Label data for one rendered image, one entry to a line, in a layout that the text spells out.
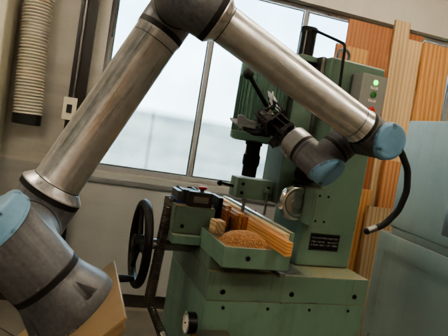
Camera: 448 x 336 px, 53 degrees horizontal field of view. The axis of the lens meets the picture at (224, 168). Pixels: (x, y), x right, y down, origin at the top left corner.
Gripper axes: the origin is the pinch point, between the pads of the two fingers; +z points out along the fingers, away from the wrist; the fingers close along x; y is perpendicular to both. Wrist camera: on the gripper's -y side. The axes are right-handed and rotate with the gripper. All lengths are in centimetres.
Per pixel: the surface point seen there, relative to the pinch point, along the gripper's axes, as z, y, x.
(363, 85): -13.3, -8.6, -36.0
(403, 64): 54, -130, -154
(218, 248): -26.9, -11.4, 34.2
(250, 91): 6.8, -2.9, -5.4
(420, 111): 29, -153, -147
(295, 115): -4.3, -13.4, -14.2
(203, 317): -35, -26, 49
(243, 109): 5.3, -6.8, -0.7
